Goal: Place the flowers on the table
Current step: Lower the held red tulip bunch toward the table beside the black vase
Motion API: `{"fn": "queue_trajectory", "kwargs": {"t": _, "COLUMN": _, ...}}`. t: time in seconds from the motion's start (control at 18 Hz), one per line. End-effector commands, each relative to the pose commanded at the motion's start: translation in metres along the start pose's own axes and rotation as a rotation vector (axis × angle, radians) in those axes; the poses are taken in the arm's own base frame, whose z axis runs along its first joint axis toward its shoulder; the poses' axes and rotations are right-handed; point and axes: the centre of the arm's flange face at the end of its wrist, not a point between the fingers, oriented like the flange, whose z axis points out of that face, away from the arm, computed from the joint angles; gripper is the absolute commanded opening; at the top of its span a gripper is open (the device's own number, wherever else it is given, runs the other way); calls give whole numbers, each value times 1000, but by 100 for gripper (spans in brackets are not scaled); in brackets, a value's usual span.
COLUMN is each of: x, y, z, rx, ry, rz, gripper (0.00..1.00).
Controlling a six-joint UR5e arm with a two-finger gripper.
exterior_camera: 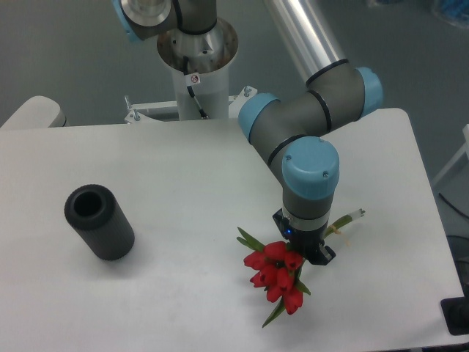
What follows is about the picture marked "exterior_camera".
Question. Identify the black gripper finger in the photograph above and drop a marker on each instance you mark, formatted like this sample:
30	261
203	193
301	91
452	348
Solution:
320	255

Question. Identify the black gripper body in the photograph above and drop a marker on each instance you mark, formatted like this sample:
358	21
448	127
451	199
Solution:
300	240

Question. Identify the red tulip bouquet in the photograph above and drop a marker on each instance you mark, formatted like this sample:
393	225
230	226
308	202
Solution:
278	269

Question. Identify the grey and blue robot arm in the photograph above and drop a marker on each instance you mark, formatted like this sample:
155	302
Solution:
287	136

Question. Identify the black device at table edge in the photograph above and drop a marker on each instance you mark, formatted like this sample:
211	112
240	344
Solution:
455	311

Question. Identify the black ribbed cylindrical vase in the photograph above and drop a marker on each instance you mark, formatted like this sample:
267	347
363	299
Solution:
94	213

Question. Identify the blue item top right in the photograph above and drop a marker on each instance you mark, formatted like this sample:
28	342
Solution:
454	12

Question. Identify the white rounded chair back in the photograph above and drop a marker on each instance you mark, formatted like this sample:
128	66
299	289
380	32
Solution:
37	112

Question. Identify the white frame at right edge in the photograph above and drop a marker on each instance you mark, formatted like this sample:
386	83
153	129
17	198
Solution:
454	165

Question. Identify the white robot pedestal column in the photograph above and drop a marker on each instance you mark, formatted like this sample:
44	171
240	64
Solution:
199	66

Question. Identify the white metal base frame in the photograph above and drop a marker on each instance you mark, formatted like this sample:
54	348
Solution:
167	111

